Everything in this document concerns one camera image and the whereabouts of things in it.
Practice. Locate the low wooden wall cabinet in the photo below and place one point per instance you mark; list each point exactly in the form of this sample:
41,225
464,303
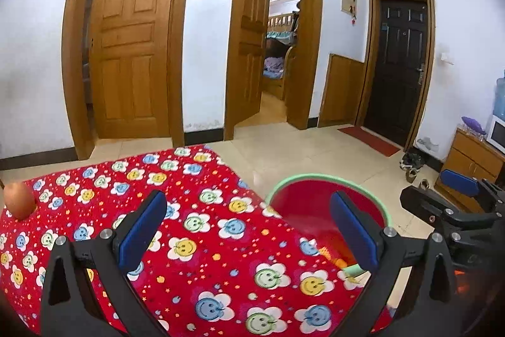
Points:
341,92

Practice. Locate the blue water bottle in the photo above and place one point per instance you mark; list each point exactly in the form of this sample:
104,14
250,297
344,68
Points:
500,96

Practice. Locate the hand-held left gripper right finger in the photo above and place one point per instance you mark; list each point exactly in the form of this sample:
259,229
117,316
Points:
355,234

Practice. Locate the wooden side cabinet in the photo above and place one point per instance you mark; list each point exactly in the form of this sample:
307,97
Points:
465,159

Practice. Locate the red apple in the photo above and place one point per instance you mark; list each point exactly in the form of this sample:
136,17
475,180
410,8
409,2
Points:
17,200

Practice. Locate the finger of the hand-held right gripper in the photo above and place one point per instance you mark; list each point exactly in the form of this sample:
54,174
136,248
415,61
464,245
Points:
459,182
426,204

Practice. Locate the red door mat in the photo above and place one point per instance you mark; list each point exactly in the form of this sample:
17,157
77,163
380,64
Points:
369,139

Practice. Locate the wooden bunk bed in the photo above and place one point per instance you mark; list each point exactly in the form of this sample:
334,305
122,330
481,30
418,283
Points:
276,64

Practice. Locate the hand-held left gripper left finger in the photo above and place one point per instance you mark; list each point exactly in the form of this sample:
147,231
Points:
142,230

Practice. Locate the dark entrance door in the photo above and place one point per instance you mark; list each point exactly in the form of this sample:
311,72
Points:
398,64

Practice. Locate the white microwave oven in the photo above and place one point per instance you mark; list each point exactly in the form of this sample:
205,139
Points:
498,131

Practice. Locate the white wall switch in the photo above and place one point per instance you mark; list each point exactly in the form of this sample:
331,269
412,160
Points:
446,58

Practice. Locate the dark shoe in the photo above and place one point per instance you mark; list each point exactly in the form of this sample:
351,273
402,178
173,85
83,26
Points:
412,161

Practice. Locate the red smiley flower tablecloth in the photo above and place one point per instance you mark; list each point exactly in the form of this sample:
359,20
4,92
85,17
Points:
236,254

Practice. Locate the red bin with green rim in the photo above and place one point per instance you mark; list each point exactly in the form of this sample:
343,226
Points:
311,202

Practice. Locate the brown shoe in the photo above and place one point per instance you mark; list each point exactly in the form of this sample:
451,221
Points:
424,185
412,176

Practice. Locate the open door wooden frame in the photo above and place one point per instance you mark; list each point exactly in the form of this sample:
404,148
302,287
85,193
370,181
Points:
311,64

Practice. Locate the closed door wooden frame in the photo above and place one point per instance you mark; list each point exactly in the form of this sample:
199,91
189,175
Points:
73,64

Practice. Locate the purple soft object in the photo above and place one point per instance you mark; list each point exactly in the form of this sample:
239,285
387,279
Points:
471,122

